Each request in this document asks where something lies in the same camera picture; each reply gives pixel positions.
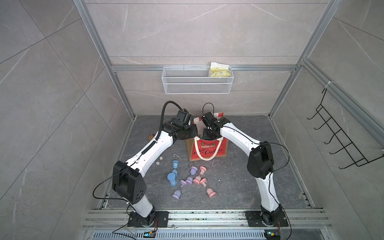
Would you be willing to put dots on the pink hourglass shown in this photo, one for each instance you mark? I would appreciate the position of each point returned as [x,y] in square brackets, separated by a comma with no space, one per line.
[211,193]
[202,170]

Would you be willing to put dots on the black wire hook rack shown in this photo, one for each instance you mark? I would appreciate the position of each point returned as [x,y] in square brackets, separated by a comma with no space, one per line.
[339,135]

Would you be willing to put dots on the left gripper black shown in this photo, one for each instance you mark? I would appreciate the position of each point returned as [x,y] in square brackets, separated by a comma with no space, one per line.
[194,131]

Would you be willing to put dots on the pink hourglass front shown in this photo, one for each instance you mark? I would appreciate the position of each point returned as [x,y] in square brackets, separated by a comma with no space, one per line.
[211,193]

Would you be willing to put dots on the white wire mesh basket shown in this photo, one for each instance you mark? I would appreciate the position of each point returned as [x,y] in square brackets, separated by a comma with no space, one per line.
[197,80]

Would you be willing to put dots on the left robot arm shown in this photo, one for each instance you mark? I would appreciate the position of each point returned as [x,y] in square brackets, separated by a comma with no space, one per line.
[128,177]

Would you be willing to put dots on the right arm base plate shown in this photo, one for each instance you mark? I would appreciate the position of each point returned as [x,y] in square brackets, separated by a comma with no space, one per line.
[266,219]

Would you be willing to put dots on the pink hourglass middle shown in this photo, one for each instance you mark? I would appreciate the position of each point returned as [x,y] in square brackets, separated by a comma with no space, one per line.
[202,170]

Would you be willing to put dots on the white fluffy plush toy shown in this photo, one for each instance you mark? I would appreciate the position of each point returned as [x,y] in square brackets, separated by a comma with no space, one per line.
[159,160]

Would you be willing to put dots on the red canvas jute bag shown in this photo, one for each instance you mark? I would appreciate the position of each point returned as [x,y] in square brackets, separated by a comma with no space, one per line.
[200,149]

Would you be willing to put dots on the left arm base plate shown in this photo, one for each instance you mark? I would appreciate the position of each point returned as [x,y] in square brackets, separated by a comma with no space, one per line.
[157,218]

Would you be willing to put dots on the large blue hourglass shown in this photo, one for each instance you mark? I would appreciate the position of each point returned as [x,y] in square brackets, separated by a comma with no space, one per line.
[172,178]

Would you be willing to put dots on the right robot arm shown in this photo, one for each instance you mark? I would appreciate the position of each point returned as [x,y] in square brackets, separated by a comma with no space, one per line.
[260,165]

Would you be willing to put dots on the yellow packet in basket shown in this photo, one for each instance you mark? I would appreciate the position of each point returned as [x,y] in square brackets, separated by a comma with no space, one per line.
[219,70]

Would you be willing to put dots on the small purple hourglass left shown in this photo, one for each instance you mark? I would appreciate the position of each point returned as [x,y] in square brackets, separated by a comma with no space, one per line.
[183,183]

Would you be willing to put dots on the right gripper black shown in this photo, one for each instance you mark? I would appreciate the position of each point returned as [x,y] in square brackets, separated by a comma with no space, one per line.
[205,137]

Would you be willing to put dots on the blue hourglass left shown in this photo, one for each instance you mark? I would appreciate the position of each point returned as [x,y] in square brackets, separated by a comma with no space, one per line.
[175,166]

